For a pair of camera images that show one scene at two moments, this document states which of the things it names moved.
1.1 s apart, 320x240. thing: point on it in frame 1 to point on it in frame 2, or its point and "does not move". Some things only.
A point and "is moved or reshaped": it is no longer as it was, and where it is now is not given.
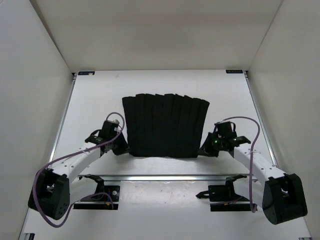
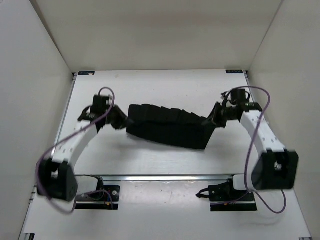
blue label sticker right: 234,71 does not move
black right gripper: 205,149 to 214,119
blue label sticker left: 91,73 does not move
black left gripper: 124,148 to 122,122
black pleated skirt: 167,125 is moved or reshaped
